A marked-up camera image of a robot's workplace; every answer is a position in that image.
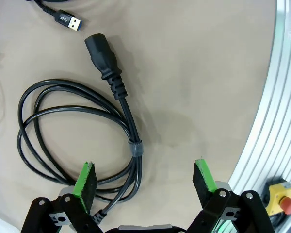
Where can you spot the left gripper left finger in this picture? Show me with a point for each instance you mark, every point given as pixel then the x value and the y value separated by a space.
pixel 83 189

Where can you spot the yellow emergency stop button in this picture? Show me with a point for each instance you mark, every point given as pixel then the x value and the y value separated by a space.
pixel 279 194

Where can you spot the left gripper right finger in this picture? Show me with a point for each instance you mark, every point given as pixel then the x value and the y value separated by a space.
pixel 206 179

